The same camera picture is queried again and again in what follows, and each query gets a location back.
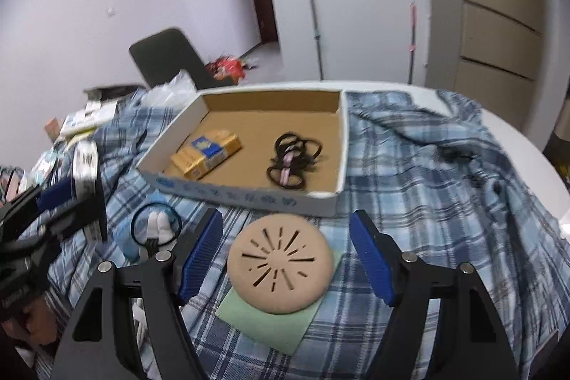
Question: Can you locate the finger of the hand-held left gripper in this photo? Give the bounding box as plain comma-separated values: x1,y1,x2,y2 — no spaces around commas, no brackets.
0,177,77,225
0,208,85,256

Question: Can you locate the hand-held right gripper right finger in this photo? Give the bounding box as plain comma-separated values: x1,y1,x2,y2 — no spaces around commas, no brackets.
349,210,520,380

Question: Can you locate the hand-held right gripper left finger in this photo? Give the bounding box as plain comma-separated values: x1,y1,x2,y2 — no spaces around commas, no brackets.
50,208,224,380

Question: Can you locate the black printed packet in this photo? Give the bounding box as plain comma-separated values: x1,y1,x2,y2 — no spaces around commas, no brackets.
71,140,109,243

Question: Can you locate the beige round perforated pad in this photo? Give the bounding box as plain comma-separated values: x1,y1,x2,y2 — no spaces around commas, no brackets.
227,214,335,315

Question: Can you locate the green sheet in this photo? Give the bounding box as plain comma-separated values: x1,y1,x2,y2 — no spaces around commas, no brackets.
216,249,343,356

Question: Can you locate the cardboard box tray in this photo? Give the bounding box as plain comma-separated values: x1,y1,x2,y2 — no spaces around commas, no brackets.
136,88,349,218

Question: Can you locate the light blue soft item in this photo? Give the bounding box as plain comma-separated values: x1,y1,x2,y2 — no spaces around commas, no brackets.
113,191,179,261

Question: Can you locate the person's left hand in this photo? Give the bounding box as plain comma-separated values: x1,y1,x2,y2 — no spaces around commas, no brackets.
0,300,61,347

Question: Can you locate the blue plaid shirt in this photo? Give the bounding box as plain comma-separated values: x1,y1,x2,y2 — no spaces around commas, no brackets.
13,88,566,380

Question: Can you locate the white tissue box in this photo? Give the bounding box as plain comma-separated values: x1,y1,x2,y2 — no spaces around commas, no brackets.
60,101,117,138

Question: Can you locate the yellow packet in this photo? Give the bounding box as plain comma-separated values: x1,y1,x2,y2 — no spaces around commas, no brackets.
170,130,243,181

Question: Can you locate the grey flat item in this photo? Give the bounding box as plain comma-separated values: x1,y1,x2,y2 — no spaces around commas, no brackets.
84,84,145,101

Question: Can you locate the clear plastic bag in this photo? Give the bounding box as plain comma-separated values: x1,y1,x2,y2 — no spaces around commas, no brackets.
142,69,199,109

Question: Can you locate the black chair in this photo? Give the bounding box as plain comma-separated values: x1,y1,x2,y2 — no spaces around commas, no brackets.
129,28,234,91

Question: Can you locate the red bag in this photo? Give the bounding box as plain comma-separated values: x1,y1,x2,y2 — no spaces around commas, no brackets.
206,55,259,86

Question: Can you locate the gold refrigerator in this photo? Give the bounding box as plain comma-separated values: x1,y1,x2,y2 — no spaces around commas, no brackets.
423,0,550,96

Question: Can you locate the black hair tie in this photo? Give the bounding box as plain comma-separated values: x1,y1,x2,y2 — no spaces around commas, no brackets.
130,204,182,261

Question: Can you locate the bundle of black hair ties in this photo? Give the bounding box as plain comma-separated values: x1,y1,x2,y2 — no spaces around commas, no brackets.
266,132,323,190

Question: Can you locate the grey mop handle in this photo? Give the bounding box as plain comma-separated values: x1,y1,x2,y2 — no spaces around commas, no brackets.
300,0,324,80

